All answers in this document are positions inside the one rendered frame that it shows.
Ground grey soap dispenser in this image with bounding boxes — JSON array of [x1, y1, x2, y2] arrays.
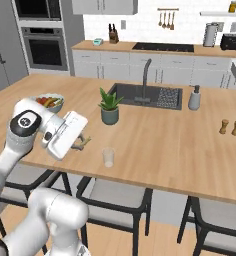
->
[[187, 84, 202, 111]]

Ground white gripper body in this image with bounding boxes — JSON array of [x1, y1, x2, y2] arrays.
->
[[47, 110, 90, 161]]

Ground black stool with grey seat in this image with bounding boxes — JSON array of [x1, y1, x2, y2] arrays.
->
[[75, 176, 154, 256], [176, 195, 236, 256], [0, 159, 73, 256]]

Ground dark grey sink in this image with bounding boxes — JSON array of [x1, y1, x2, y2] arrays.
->
[[106, 82, 184, 111]]

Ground grey fridge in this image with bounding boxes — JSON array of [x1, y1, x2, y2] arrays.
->
[[0, 0, 30, 93]]

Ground grey upper cupboards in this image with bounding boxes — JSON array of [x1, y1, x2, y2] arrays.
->
[[71, 0, 139, 16]]

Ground black toaster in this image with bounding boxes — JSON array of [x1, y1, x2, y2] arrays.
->
[[219, 32, 236, 52]]

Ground small teal box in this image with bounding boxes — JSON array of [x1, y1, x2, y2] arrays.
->
[[92, 37, 105, 47]]

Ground black microwave oven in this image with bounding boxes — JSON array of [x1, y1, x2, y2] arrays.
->
[[14, 0, 63, 22]]

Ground green plant in grey pot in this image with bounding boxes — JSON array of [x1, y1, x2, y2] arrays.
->
[[97, 87, 125, 126]]

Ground black hob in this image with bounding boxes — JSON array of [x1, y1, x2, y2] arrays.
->
[[131, 41, 195, 54]]

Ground white wall shelf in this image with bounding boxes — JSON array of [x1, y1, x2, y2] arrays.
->
[[199, 10, 236, 17]]

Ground clear glass cup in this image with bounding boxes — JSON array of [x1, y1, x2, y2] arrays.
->
[[101, 147, 116, 168]]

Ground bowl of vegetables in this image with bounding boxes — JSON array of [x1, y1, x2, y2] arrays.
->
[[32, 93, 66, 115]]

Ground dark grey tap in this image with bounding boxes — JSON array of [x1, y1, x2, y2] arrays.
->
[[133, 58, 155, 104]]

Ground wooden knife block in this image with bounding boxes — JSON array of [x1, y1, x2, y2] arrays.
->
[[107, 23, 120, 45]]

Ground run of white lower cupboards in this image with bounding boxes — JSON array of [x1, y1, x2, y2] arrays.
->
[[71, 49, 236, 90]]

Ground steel wall oven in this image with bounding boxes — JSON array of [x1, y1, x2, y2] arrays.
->
[[20, 26, 70, 73]]

